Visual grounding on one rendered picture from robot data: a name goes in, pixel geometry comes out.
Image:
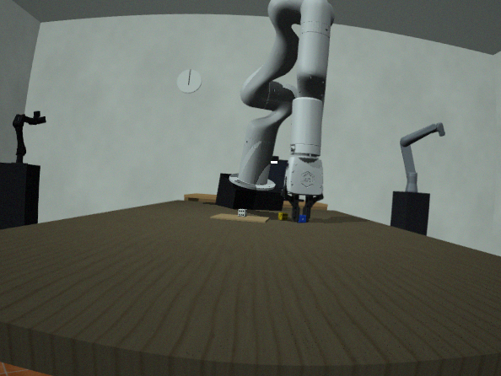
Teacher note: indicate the tan mat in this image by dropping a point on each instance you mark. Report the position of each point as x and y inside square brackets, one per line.
[237, 218]

